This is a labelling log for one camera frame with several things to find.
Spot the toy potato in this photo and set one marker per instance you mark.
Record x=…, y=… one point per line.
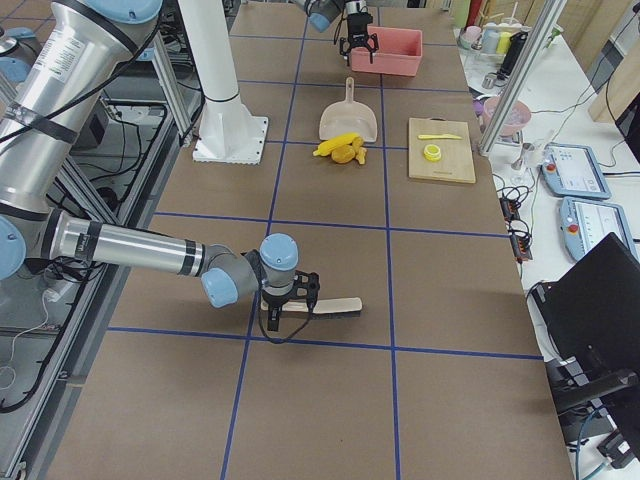
x=343, y=154

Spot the beige dustpan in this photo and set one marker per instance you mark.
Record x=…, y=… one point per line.
x=348, y=116

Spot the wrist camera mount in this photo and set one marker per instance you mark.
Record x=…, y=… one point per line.
x=306, y=288

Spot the upper teach pendant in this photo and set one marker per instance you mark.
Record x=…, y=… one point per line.
x=573, y=170

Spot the yellow lemon slice toy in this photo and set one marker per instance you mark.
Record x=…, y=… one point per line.
x=432, y=152

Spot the lower teach pendant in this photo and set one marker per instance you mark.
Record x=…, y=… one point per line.
x=585, y=223

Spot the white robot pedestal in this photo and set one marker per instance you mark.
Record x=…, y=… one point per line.
x=228, y=132

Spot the bamboo cutting board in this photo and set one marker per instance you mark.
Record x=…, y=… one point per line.
x=456, y=164

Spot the pink plastic bin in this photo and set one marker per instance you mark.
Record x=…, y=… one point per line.
x=400, y=53

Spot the teach pendant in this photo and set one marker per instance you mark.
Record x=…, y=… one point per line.
x=585, y=223
x=573, y=170

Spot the yellow toy corn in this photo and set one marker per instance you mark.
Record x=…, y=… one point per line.
x=326, y=147

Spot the white hand brush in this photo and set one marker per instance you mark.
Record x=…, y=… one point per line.
x=326, y=309

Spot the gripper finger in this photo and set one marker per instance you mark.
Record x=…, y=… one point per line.
x=344, y=49
x=372, y=45
x=273, y=321

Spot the black laptop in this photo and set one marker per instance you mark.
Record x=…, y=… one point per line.
x=592, y=312

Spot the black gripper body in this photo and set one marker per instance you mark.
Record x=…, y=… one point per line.
x=273, y=302
x=358, y=25

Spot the black bottle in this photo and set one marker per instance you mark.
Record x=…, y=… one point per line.
x=516, y=45

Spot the yellow plastic knife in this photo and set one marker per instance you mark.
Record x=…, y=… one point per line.
x=445, y=136

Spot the toy ginger root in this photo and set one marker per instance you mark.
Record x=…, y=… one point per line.
x=360, y=151

